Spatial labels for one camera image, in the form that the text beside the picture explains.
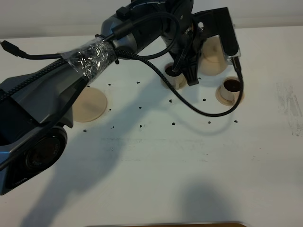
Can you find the black left camera cable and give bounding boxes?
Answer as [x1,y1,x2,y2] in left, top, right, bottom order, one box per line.
[0,9,245,171]

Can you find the beige teapot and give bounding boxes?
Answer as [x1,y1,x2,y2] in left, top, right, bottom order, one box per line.
[199,36,228,76]

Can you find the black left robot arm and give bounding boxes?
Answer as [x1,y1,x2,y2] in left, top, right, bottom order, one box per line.
[0,0,203,195]

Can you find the beige saucer right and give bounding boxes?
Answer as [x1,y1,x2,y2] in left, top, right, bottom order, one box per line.
[215,85,240,106]

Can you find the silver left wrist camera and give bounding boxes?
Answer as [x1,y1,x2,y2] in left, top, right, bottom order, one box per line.
[193,7,241,67]

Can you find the beige teacup right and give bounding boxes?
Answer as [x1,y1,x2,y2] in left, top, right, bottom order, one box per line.
[222,77,242,92]

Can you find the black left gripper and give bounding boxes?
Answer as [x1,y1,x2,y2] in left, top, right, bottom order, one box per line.
[127,0,214,87]

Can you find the beige round teapot coaster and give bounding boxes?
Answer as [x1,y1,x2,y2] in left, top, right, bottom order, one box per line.
[72,87,107,122]

